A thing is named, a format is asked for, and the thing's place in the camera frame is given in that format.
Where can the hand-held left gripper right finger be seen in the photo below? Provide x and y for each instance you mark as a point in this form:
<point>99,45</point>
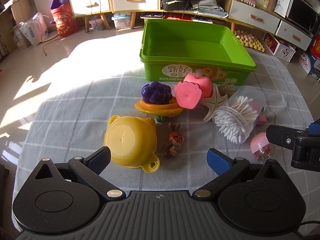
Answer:
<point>218,163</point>

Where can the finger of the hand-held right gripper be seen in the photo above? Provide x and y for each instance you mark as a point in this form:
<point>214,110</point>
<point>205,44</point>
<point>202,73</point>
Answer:
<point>314,127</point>
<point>281,136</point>

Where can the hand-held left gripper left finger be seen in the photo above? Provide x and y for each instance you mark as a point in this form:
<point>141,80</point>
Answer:
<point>100,158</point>

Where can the pink clear capsule ball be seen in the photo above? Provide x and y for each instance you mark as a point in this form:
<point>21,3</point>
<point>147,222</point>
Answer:
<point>260,142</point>

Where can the yellow toy pot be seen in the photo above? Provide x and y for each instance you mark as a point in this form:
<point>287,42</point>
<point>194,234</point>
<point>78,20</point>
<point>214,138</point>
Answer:
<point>130,142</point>

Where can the clear cotton swab jar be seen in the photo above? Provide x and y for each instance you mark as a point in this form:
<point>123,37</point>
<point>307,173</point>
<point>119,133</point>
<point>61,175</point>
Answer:
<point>237,120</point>

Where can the orange tiger figurine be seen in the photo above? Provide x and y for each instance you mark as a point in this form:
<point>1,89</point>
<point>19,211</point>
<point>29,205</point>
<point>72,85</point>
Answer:
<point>175,140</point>

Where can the beige starfish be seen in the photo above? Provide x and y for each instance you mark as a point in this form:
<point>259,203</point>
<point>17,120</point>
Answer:
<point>212,102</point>

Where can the orange toy plate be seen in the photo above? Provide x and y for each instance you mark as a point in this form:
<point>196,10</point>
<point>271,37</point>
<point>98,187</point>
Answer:
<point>150,109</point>

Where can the pink toy cup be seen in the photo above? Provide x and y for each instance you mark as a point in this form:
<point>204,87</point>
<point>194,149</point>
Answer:
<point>187,96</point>

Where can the purple toy grapes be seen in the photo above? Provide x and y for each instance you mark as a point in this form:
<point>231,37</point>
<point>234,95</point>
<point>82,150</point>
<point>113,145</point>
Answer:
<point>156,92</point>

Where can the green plastic box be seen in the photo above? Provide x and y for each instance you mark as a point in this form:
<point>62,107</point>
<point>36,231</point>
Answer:
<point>190,42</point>

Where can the grey checked blanket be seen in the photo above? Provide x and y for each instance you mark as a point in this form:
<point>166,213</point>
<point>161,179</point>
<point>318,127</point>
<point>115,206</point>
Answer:
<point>75,110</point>

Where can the blue white printed carton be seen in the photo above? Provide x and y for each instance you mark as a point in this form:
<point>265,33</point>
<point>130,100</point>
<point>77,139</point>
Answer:
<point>315,66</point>

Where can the white crate with toys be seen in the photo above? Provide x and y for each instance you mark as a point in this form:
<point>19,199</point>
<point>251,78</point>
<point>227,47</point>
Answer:
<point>282,51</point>

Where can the red printed box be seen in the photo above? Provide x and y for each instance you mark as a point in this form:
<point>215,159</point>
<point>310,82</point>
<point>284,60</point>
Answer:
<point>316,43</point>

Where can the yellow egg tray with eggs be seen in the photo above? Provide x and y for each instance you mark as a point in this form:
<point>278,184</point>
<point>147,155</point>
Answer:
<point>250,41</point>

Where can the black microwave oven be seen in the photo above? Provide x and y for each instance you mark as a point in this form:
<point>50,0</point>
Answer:
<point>302,17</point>

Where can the white printed box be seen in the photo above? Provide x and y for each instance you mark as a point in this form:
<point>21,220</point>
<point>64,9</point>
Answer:
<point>283,2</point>

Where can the clear storage box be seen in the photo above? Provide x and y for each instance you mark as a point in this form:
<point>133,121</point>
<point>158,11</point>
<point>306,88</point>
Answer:
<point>121,21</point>

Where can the red printed bucket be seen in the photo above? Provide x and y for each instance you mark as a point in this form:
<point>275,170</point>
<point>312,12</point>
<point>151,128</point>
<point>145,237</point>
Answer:
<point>63,21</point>

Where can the white plastic bag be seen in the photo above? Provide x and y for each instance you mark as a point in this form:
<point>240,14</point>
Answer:
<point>33,30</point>

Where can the folded pale cloths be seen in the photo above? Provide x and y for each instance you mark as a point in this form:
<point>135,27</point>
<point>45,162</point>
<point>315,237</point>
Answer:
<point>208,5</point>

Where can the red storage box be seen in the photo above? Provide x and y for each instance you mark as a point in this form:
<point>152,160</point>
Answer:
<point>175,15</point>

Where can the black bag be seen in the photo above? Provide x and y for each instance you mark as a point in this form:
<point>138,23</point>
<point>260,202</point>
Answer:
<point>175,1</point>

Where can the wooden side desk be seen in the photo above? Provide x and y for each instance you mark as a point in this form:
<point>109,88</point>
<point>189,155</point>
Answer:
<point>15,10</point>

